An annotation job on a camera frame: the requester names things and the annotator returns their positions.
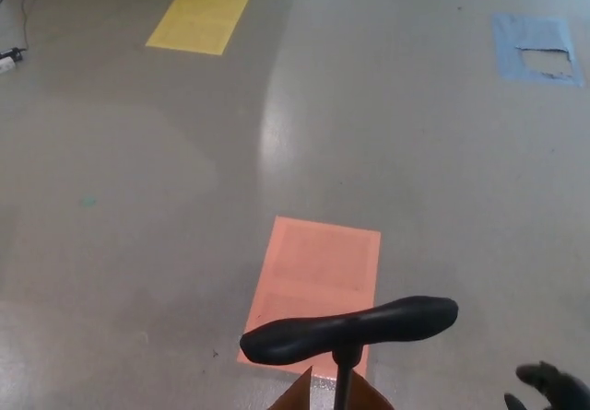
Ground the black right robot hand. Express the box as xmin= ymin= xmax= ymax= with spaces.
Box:
xmin=503 ymin=361 xmax=590 ymax=410

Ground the orange paper sheet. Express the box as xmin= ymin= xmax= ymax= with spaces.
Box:
xmin=236 ymin=216 xmax=382 ymax=379

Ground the torn blue paper sheet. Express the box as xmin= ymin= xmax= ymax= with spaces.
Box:
xmin=490 ymin=12 xmax=585 ymax=88

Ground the yellow paper sheet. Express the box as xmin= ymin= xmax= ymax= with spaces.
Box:
xmin=145 ymin=0 xmax=252 ymax=55

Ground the white power strip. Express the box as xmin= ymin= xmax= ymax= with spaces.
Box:
xmin=0 ymin=47 xmax=27 ymax=75

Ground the thin black floor cable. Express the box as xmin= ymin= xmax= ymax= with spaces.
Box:
xmin=0 ymin=0 xmax=30 ymax=54

